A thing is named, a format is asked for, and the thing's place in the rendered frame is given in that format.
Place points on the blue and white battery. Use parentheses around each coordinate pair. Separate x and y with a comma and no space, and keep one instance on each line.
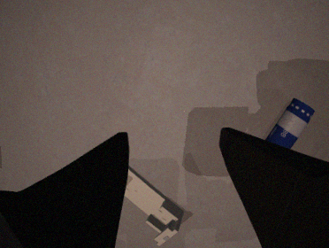
(289,127)

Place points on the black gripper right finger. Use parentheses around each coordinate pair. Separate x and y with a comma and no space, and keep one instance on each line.
(285,192)

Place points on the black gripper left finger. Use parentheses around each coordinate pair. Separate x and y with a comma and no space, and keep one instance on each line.
(76,207)

